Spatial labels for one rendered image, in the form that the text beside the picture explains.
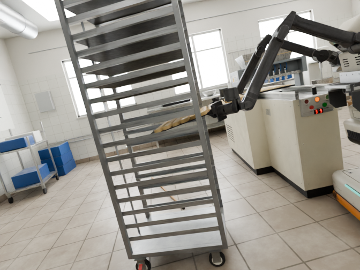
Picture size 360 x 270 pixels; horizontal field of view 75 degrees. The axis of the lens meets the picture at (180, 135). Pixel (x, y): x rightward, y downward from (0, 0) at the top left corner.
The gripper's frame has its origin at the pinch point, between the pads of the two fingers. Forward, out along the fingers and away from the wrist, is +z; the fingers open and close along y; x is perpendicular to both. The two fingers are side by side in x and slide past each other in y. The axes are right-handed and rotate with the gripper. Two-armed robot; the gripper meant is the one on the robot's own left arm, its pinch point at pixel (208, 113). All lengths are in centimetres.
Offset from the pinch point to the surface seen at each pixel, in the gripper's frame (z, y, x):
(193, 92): -1.1, -13.9, -6.3
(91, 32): 31, -64, -33
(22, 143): 337, -32, -70
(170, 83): 8.5, -22.9, -11.4
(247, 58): 55, -27, 129
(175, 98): 8.6, -14.0, -11.6
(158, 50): 8.5, -41.4, -11.2
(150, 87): 16.7, -24.7, -19.5
